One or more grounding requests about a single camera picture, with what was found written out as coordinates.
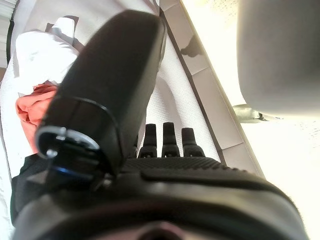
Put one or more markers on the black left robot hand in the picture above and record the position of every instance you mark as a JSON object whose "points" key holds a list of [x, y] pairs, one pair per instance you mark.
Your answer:
{"points": [[162, 195]]}

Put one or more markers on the white garment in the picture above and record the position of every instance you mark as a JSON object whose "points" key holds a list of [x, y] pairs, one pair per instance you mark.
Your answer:
{"points": [[40, 55]]}

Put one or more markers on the bed with beige cover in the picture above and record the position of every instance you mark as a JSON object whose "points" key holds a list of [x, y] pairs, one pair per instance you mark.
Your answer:
{"points": [[175, 100]]}

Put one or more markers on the red garment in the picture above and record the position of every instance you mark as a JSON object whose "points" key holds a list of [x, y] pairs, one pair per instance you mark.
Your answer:
{"points": [[30, 110]]}

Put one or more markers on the black garment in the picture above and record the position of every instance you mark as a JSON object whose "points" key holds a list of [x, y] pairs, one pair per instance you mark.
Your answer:
{"points": [[22, 187]]}

